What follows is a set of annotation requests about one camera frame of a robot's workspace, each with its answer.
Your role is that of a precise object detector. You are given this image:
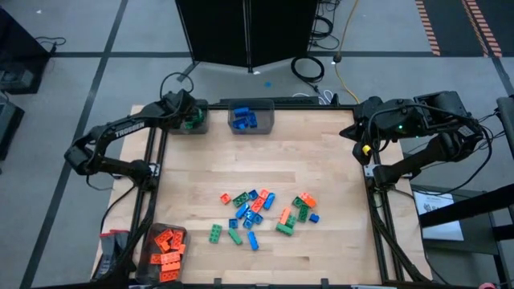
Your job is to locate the black equipment case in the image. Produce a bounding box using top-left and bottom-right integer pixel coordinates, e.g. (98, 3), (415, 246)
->
(0, 100), (25, 161)

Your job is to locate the black cart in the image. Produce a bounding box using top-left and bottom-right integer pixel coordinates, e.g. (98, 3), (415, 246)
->
(0, 7), (52, 96)

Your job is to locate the white paper sheet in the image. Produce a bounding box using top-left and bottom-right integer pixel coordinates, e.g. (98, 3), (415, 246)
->
(413, 189), (466, 242)

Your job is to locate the black coiled cable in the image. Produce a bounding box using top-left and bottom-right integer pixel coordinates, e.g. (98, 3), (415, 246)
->
(290, 55), (326, 84)

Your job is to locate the black crossbeam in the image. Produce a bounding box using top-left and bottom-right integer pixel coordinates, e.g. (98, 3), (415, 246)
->
(418, 183), (514, 230)

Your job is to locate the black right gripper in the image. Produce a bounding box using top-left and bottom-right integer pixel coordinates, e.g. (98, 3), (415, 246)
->
(339, 96), (402, 165)

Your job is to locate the black cable bundle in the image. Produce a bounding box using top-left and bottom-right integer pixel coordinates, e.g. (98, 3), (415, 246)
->
(311, 0), (341, 51)

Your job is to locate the yellow cable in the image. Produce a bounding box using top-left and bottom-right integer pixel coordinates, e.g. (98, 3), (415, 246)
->
(332, 0), (361, 104)

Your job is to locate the black device with red trim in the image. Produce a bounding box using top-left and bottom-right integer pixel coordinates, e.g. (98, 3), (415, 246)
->
(94, 228), (136, 282)

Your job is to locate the grey metal post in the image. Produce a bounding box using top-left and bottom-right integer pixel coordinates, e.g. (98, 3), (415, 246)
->
(496, 95), (514, 161)

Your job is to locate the grey translucent plastic bin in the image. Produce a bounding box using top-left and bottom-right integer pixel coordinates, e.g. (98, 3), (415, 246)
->
(227, 99), (276, 135)
(135, 222), (190, 285)
(162, 99), (210, 135)

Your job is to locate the black partition panel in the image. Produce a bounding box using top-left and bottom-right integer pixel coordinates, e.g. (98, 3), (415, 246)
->
(175, 0), (251, 69)
(248, 0), (319, 68)

